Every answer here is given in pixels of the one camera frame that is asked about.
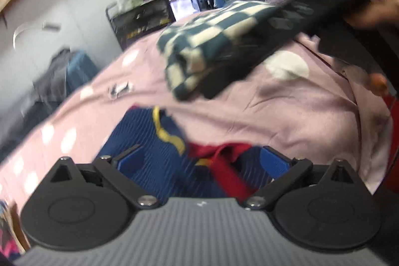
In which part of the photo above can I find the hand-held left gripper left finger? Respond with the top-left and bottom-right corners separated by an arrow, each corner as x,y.
50,144 -> 161,210

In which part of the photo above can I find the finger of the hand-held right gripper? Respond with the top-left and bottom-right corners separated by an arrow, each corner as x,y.
199,2 -> 315,100

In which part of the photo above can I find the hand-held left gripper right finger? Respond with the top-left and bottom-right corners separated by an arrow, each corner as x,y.
243,146 -> 364,210

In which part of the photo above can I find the navy and red shirt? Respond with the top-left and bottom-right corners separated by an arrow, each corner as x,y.
97,105 -> 281,202

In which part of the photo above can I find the teal cream checkered blanket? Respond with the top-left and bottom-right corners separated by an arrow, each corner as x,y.
157,0 -> 281,102

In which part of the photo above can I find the person's right hand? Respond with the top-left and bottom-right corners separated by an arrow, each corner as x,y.
344,0 -> 399,30

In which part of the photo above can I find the pink polka-dot bed sheet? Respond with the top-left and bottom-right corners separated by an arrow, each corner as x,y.
0,32 -> 393,254

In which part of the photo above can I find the small grey tag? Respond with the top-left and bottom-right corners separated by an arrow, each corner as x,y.
107,82 -> 134,97

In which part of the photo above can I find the small orange object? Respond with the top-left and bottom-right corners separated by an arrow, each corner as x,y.
368,73 -> 389,95

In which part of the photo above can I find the grey and blue cloth pile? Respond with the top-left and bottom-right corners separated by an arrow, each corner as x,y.
19,48 -> 100,117

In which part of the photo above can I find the black wheeled cart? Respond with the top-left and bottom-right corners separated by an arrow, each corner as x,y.
105,0 -> 177,51

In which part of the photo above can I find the small navy pink-print garment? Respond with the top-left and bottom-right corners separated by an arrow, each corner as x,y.
0,200 -> 30,260

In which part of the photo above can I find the grey curved hose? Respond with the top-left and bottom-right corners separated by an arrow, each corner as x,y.
12,21 -> 61,50

